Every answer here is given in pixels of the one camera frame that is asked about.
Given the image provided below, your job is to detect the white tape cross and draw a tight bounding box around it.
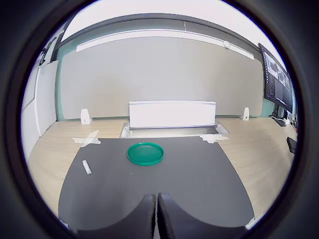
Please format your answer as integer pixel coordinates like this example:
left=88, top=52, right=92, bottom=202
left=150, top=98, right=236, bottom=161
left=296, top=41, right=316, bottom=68
left=245, top=216, right=257, bottom=230
left=71, top=129, right=102, bottom=148
left=199, top=133, right=230, bottom=144

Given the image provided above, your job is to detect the grey partition panel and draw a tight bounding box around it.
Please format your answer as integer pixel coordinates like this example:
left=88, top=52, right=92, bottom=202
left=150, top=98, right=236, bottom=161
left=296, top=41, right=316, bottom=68
left=60, top=36, right=264, bottom=119

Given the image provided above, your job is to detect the white partition clamp bracket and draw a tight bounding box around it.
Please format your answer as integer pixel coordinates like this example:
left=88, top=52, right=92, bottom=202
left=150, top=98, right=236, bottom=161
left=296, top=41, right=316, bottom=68
left=80, top=108, right=92, bottom=124
left=239, top=107, right=250, bottom=121

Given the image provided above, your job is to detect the white partition panel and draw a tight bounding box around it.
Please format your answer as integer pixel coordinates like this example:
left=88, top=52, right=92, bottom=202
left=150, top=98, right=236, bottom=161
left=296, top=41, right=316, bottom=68
left=21, top=60, right=59, bottom=140

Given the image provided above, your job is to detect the silver cable duct with lid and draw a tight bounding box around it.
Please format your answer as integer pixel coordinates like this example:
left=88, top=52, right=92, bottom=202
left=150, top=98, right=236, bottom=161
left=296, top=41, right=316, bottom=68
left=119, top=100, right=229, bottom=139

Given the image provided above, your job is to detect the white rail above partition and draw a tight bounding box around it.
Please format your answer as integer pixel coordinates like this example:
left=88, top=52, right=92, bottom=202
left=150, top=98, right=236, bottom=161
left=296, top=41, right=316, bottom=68
left=76, top=29, right=255, bottom=61

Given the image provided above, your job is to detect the black keyboard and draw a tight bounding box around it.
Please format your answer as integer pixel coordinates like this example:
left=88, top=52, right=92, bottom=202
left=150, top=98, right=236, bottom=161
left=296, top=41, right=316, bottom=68
left=271, top=115, right=290, bottom=127

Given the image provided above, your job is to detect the round green lid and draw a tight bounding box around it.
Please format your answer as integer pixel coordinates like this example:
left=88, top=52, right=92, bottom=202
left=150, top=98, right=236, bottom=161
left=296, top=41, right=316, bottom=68
left=127, top=142, right=164, bottom=166

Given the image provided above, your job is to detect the dark grey mat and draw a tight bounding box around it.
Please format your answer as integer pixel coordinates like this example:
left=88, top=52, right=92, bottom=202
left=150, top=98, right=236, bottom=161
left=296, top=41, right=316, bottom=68
left=57, top=136, right=255, bottom=235

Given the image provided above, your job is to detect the black computer monitor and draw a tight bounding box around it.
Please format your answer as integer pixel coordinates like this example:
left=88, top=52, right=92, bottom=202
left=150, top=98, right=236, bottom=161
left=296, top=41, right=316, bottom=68
left=258, top=42, right=294, bottom=110

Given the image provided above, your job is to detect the black phone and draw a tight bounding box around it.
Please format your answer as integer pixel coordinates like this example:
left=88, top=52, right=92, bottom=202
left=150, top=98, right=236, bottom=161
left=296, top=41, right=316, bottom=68
left=286, top=136, right=299, bottom=154

